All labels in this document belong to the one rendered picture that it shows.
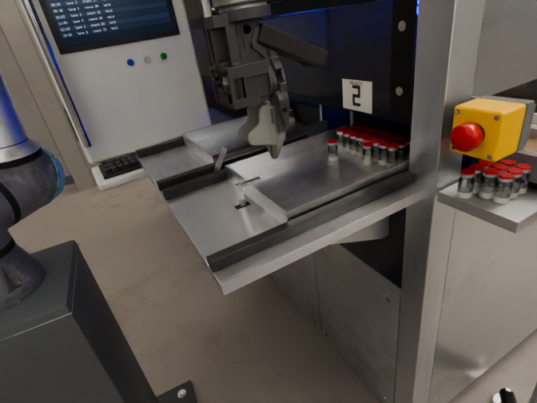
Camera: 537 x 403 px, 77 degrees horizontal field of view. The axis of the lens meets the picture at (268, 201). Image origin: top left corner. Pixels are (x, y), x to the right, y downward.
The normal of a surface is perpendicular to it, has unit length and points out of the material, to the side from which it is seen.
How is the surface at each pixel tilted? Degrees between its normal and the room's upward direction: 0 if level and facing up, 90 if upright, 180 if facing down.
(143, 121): 90
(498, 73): 90
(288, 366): 0
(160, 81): 90
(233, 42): 90
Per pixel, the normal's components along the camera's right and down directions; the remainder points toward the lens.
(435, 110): -0.87, 0.34
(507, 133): 0.48, 0.37
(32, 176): 0.91, 0.19
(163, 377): -0.14, -0.86
